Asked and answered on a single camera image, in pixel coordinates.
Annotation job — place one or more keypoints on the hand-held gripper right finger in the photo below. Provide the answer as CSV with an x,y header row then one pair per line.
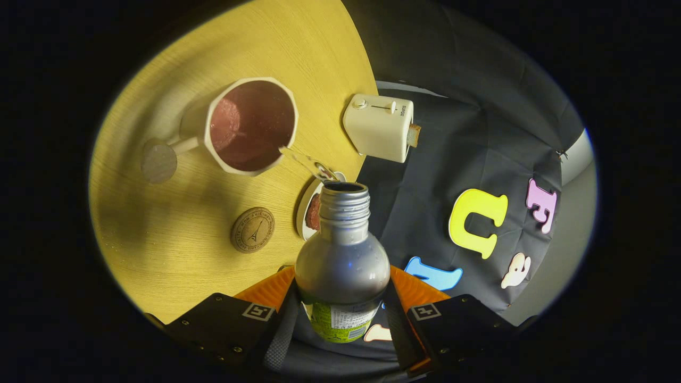
x,y
396,324

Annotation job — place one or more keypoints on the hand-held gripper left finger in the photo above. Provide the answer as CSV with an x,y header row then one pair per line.
x,y
279,340

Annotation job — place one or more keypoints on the silver bottle with green label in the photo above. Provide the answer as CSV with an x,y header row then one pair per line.
x,y
341,266

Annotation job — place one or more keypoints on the round cork coaster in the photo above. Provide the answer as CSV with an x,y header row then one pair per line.
x,y
252,230

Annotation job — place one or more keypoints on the grey round plate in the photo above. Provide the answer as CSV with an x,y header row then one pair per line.
x,y
302,213

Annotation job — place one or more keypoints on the brown meat patty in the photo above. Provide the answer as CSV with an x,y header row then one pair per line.
x,y
313,213

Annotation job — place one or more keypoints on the wooden table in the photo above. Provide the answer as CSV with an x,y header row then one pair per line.
x,y
175,255

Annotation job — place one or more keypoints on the black backdrop cloth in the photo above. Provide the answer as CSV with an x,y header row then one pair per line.
x,y
425,175

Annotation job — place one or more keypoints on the toast slice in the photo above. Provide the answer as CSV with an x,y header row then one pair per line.
x,y
414,135

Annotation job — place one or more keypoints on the cream toaster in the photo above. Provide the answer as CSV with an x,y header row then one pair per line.
x,y
375,130

